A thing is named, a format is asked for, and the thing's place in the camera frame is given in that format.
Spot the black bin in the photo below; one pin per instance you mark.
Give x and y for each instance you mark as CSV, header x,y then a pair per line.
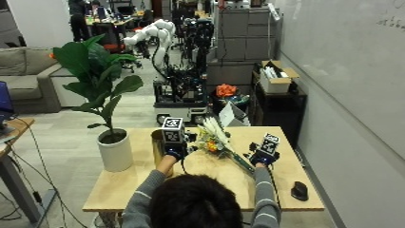
x,y
230,103

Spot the black mobile robot cart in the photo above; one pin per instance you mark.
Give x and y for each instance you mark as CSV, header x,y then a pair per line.
x,y
182,91

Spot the black computer mouse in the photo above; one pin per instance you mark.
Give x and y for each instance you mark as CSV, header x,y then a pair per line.
x,y
299,191

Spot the white marker cube on right glove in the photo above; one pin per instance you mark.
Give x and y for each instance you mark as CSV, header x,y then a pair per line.
x,y
270,143

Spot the green large-leaf plant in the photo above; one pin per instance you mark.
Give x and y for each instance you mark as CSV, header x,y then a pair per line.
x,y
95,69

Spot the wooden side desk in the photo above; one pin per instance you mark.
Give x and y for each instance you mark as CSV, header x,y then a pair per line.
x,y
11,152

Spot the white marker cube on glove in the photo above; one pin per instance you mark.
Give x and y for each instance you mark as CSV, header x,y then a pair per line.
x,y
173,129
270,143

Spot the white marker cube on left glove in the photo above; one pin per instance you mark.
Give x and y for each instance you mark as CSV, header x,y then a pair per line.
x,y
173,129

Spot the background office desk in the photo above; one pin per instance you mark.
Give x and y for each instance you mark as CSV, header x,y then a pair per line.
x,y
111,19

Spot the bouquet of white and orange flowers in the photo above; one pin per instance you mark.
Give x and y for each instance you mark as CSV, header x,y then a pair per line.
x,y
217,142

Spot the red office chair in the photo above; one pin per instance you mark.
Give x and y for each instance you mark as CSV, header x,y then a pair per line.
x,y
114,47

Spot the grey sofa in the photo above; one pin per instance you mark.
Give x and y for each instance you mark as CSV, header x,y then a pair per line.
x,y
30,79

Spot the person's right hand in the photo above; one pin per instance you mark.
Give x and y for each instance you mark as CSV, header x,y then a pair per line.
x,y
263,157

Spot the white cylindrical plant pot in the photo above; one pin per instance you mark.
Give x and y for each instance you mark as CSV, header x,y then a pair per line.
x,y
115,152

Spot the open cardboard box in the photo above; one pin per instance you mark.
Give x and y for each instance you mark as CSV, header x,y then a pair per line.
x,y
277,77

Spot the person's left hand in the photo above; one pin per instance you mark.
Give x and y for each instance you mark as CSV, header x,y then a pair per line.
x,y
177,151

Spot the grey filing cabinets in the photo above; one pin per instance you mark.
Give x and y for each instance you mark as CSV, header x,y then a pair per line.
x,y
247,34

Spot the gold cylindrical vase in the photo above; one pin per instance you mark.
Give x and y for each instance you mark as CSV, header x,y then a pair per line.
x,y
158,145

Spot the orange flower bunch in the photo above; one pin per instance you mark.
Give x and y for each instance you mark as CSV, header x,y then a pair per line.
x,y
227,90

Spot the black side cabinet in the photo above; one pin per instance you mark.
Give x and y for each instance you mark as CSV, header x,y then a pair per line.
x,y
279,107

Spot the blue laptop screen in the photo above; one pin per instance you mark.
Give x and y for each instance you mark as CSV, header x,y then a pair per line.
x,y
5,98

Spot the large white wall board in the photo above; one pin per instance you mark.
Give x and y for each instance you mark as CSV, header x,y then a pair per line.
x,y
350,69

